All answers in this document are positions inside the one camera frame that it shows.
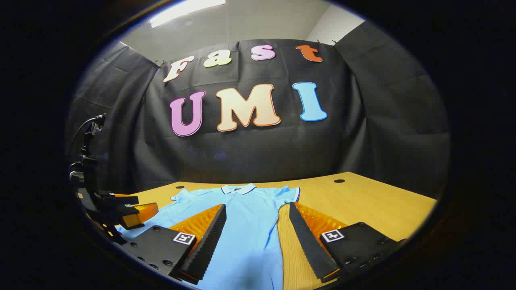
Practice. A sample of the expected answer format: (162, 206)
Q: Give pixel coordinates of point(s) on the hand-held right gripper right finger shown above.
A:
(308, 241)

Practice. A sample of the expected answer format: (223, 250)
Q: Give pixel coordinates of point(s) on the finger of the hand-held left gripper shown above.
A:
(107, 229)
(141, 213)

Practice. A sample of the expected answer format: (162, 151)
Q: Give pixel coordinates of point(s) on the black backdrop cloth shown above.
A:
(258, 153)

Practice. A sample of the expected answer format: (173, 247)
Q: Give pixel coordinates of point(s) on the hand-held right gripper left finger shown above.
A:
(209, 237)

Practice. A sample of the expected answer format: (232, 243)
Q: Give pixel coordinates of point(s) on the light blue polo T-shirt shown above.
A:
(250, 225)

